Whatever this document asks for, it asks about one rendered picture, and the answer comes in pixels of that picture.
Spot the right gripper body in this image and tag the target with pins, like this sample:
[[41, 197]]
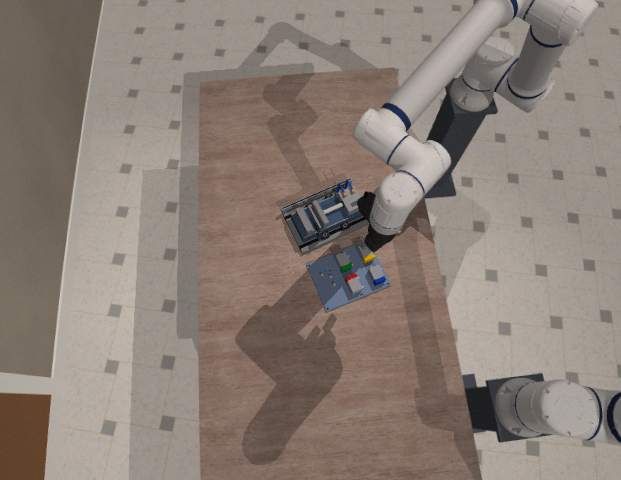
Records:
[[377, 236]]

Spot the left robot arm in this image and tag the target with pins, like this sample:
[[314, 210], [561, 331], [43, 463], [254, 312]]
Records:
[[559, 407]]

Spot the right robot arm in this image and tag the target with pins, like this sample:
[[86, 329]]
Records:
[[383, 133]]

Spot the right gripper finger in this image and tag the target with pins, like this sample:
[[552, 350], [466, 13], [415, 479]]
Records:
[[362, 243]]

